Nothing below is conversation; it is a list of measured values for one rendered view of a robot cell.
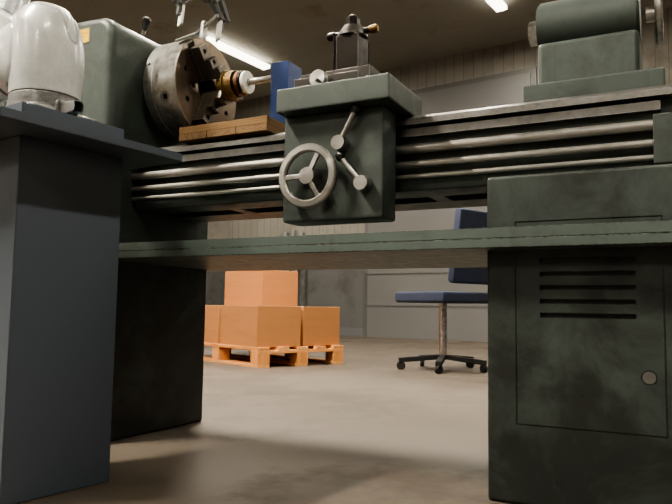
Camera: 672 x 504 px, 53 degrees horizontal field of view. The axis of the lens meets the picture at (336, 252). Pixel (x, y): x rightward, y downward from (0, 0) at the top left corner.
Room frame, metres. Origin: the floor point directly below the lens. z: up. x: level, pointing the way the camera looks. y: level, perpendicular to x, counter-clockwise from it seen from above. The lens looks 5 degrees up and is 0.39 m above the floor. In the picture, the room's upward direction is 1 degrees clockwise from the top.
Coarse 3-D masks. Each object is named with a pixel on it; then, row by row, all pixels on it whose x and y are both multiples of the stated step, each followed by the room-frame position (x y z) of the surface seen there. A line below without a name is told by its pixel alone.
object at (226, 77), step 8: (224, 72) 2.00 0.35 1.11; (232, 72) 1.99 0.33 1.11; (240, 72) 1.98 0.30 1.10; (216, 80) 2.02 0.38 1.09; (224, 80) 1.99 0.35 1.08; (232, 80) 1.98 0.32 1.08; (216, 88) 2.02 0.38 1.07; (224, 88) 1.99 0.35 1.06; (232, 88) 1.99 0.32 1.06; (240, 88) 1.98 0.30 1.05; (224, 96) 2.01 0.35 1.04; (232, 96) 2.01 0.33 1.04; (240, 96) 2.03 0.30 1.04
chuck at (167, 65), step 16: (176, 48) 1.96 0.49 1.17; (208, 48) 2.07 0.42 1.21; (160, 64) 1.96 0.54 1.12; (176, 64) 1.93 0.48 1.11; (192, 64) 2.00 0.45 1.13; (224, 64) 2.14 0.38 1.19; (160, 80) 1.95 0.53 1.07; (176, 80) 1.94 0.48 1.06; (192, 80) 2.00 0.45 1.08; (208, 80) 2.10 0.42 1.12; (160, 96) 1.97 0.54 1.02; (176, 96) 1.94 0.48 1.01; (192, 96) 2.00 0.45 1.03; (160, 112) 2.00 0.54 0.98; (176, 112) 1.97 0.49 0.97; (192, 112) 2.01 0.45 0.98; (224, 112) 2.15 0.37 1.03; (176, 128) 2.03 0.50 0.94
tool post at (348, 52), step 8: (336, 40) 1.73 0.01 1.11; (344, 40) 1.72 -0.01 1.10; (352, 40) 1.71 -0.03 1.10; (360, 40) 1.72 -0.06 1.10; (336, 48) 1.73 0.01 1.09; (344, 48) 1.72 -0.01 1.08; (352, 48) 1.71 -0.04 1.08; (360, 48) 1.72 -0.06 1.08; (368, 48) 1.77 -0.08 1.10; (336, 56) 1.73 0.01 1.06; (344, 56) 1.72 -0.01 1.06; (352, 56) 1.71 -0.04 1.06; (360, 56) 1.72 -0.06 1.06; (368, 56) 1.77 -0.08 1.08; (336, 64) 1.73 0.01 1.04; (344, 64) 1.72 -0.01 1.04; (352, 64) 1.71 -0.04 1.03; (360, 64) 1.72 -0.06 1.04
